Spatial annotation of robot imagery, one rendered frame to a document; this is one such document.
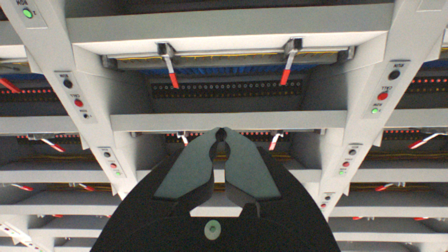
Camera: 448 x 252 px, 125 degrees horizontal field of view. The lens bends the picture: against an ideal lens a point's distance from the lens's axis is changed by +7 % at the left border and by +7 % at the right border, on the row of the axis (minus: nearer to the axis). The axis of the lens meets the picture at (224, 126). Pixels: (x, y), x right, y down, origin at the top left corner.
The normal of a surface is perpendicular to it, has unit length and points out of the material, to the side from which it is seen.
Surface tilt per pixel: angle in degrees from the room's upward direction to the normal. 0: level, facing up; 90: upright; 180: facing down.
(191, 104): 90
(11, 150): 90
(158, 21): 107
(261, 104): 90
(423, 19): 90
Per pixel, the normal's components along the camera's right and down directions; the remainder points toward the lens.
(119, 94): 1.00, -0.02
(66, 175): -0.03, 0.15
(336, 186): -0.02, 0.43
